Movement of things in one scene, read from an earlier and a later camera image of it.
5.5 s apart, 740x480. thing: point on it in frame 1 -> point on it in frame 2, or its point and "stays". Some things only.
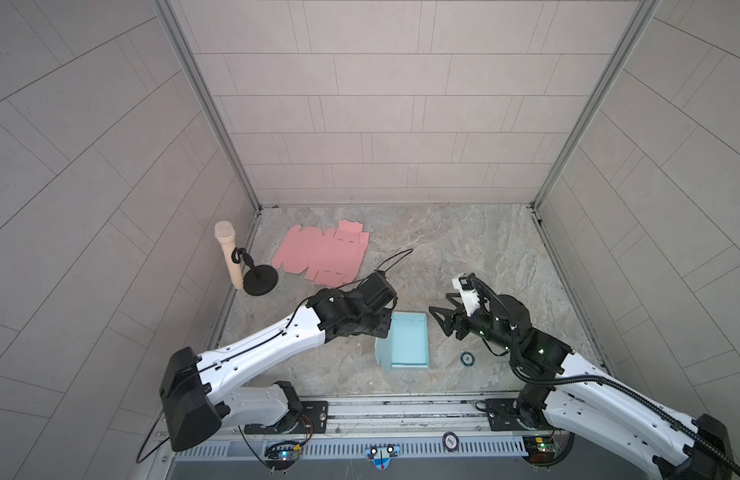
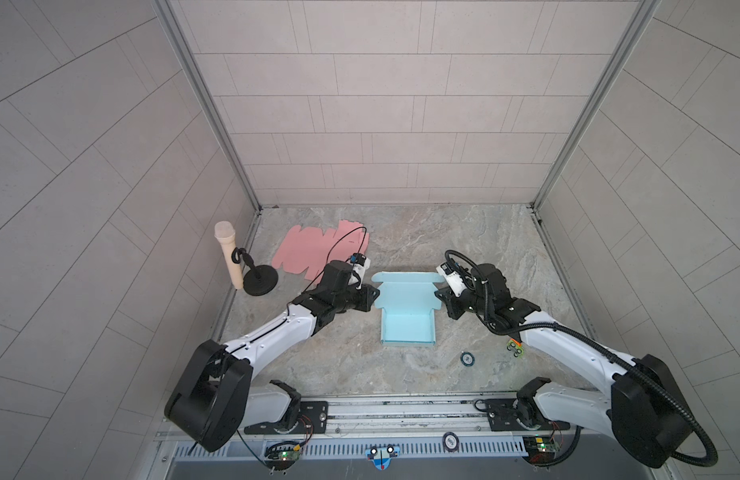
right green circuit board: [541, 449] stays
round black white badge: [451, 442] stays
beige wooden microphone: [225, 231] stays
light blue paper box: [407, 345] -> [407, 301]
